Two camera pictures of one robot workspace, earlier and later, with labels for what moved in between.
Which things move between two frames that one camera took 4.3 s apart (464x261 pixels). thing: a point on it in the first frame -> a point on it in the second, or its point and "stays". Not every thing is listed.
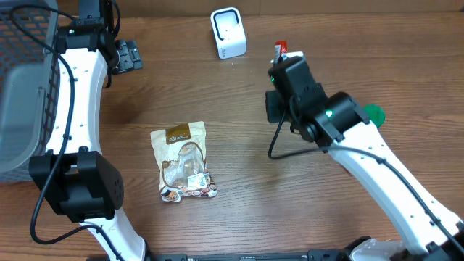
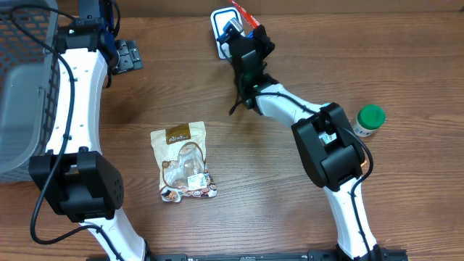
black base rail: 320,255 stays
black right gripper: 273,111 -> 264,41
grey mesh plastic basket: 30,84 stays
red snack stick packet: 281,48 -> 248,16
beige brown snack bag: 181,152 stays
